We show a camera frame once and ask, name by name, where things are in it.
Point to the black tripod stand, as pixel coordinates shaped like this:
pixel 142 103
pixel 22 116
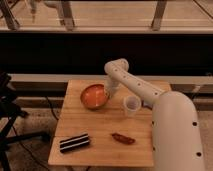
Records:
pixel 11 111

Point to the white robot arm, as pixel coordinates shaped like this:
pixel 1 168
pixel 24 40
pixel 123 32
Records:
pixel 176 138

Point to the orange ceramic bowl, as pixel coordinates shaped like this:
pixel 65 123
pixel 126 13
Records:
pixel 94 96

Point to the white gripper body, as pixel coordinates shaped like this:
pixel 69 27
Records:
pixel 111 87

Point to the wooden table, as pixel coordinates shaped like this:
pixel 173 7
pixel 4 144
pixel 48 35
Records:
pixel 99 124

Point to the black white striped block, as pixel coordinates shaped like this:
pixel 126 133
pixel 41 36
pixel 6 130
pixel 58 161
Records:
pixel 74 143

